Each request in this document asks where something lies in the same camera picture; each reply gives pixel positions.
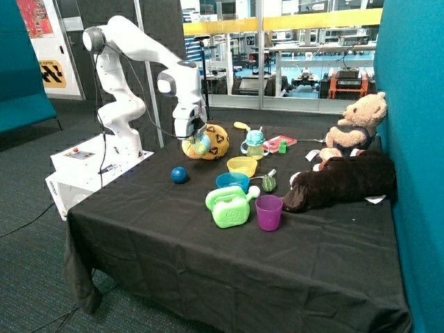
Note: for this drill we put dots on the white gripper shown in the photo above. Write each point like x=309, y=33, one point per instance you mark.
x=190, y=119

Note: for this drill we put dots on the metal spoon near bowl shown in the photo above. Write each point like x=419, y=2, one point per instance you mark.
x=269, y=174

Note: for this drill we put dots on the red book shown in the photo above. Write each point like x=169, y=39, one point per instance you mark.
x=273, y=145

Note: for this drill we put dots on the green toy block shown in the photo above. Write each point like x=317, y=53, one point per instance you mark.
x=283, y=147

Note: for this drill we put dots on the dark brown plush toy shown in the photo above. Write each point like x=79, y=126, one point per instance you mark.
x=341, y=179

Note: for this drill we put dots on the pastel plush ball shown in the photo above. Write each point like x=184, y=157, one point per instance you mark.
x=199, y=149

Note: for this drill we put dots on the teal sofa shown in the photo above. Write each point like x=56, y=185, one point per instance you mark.
x=23, y=99

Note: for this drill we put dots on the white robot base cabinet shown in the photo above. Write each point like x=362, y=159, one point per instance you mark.
x=85, y=168

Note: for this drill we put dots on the green toy vegetable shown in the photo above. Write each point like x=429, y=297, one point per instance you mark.
x=269, y=184

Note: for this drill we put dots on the red poster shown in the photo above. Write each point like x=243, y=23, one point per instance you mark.
x=36, y=18

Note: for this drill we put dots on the teal sippy cup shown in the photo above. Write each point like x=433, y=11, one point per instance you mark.
x=255, y=145

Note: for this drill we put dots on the tan teddy bear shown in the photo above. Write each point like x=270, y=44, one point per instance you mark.
x=357, y=129

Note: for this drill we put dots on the blue plastic bowl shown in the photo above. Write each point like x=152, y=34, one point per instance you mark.
x=233, y=178

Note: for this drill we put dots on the white lab table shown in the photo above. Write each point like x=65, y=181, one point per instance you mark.
x=300, y=68

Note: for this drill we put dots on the small blue ball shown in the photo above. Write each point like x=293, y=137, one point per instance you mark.
x=179, y=175

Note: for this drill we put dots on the purple plastic cup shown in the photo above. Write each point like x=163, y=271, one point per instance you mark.
x=268, y=211

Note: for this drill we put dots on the orange black wheeled robot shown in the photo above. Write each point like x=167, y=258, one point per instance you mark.
x=347, y=83

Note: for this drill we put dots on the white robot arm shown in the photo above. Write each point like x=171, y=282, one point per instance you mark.
x=181, y=79

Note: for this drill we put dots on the black tablecloth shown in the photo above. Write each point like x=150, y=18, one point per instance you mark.
x=333, y=269

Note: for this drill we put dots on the yellow black sign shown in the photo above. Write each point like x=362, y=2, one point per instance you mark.
x=52, y=74

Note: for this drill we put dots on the metal spoon near bear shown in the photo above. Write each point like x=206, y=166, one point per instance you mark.
x=322, y=141

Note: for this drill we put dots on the yellow plastic bowl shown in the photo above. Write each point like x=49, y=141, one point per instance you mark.
x=242, y=164

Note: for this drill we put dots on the green toy watering can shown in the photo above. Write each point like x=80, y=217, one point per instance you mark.
x=230, y=206

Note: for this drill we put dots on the yellow black soccer ball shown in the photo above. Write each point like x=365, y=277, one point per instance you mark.
x=219, y=142

